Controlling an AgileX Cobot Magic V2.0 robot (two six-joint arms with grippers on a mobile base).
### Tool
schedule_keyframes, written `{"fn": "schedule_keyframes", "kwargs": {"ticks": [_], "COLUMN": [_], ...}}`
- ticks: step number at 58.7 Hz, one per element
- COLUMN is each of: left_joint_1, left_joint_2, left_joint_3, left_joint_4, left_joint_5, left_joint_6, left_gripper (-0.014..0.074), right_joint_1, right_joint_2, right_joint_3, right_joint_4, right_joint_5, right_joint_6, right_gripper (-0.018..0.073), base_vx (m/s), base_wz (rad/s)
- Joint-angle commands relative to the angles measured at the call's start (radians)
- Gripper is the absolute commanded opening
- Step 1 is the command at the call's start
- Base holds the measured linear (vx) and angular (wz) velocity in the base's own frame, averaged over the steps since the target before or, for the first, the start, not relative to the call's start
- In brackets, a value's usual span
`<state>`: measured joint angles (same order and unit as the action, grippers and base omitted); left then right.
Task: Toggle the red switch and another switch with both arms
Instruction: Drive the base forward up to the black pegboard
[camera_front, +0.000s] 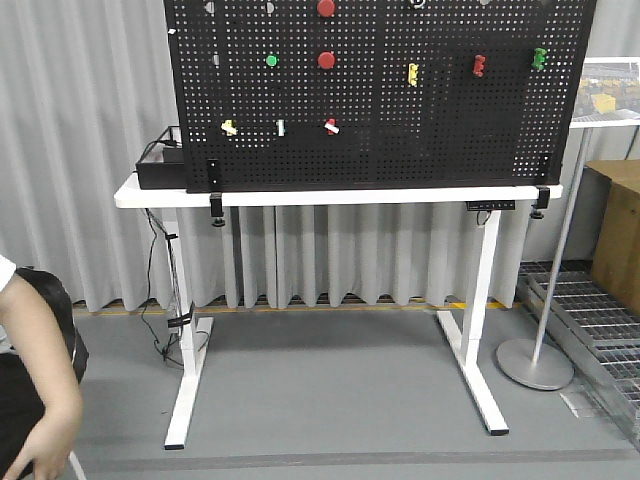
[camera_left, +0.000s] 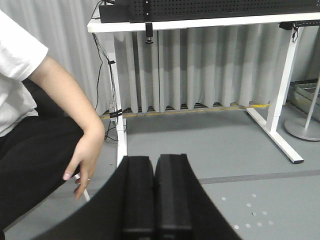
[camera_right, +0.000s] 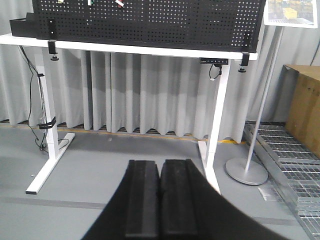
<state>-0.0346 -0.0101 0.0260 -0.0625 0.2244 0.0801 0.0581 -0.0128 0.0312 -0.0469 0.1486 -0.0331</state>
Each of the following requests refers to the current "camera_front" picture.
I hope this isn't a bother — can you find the right black pegboard clamp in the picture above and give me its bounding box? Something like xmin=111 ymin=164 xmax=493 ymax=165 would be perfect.
xmin=530 ymin=155 xmax=550 ymax=220

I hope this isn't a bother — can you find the green white toggle switch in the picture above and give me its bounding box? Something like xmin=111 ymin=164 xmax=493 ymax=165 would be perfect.
xmin=276 ymin=119 xmax=286 ymax=137

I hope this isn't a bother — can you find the yellow toggle switch lower left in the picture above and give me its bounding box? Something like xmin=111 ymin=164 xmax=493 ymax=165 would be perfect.
xmin=220 ymin=119 xmax=238 ymax=137

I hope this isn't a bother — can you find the black power cable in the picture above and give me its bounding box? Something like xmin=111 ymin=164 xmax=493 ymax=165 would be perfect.
xmin=137 ymin=207 xmax=211 ymax=370

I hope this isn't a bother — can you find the upper red round button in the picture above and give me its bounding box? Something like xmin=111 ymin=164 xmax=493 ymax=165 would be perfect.
xmin=316 ymin=0 xmax=336 ymax=18

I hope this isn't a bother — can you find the red round button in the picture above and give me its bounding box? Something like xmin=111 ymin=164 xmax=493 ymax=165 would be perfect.
xmin=316 ymin=0 xmax=336 ymax=18
xmin=317 ymin=51 xmax=336 ymax=70

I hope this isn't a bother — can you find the red switch upper right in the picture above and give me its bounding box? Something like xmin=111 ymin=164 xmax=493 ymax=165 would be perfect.
xmin=472 ymin=54 xmax=486 ymax=78

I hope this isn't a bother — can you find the brown cardboard box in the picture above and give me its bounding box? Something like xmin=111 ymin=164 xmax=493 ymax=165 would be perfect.
xmin=588 ymin=160 xmax=639 ymax=313

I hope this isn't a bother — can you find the red toggle switch lower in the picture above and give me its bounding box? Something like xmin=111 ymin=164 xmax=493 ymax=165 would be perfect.
xmin=324 ymin=118 xmax=340 ymax=135

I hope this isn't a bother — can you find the green switch upper right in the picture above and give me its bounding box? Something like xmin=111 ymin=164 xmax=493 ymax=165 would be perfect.
xmin=532 ymin=47 xmax=548 ymax=71

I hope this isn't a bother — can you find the poster on sign stand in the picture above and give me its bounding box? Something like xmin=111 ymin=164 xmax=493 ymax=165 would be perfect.
xmin=570 ymin=57 xmax=639 ymax=129

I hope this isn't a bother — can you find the white curtain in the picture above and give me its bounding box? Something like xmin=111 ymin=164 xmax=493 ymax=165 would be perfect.
xmin=0 ymin=0 xmax=640 ymax=313

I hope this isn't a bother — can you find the desk height control panel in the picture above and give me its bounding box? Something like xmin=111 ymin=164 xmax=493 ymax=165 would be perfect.
xmin=466 ymin=200 xmax=516 ymax=212

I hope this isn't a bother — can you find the person hand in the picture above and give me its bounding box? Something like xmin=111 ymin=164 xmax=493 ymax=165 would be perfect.
xmin=2 ymin=418 xmax=78 ymax=480

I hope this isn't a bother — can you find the silver sign stand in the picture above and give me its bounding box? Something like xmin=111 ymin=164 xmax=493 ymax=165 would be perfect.
xmin=496 ymin=128 xmax=593 ymax=391

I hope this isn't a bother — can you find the yellow switch upper right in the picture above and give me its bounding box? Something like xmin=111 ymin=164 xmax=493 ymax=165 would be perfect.
xmin=407 ymin=63 xmax=419 ymax=87

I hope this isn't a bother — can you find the metal floor grating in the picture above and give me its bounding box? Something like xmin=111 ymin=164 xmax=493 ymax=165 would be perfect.
xmin=517 ymin=263 xmax=639 ymax=446

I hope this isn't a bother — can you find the black box on desk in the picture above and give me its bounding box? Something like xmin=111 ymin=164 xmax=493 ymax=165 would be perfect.
xmin=135 ymin=126 xmax=186 ymax=190

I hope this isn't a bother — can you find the black perforated pegboard panel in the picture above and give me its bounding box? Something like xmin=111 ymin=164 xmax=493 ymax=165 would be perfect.
xmin=164 ymin=1 xmax=596 ymax=193

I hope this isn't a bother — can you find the lower red round button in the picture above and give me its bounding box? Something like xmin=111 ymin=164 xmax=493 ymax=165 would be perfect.
xmin=317 ymin=51 xmax=336 ymax=70

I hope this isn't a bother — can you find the white standing desk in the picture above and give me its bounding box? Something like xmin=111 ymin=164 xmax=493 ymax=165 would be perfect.
xmin=114 ymin=174 xmax=563 ymax=450

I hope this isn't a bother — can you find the person forearm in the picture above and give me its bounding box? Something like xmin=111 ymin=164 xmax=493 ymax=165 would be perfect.
xmin=1 ymin=275 xmax=83 ymax=431

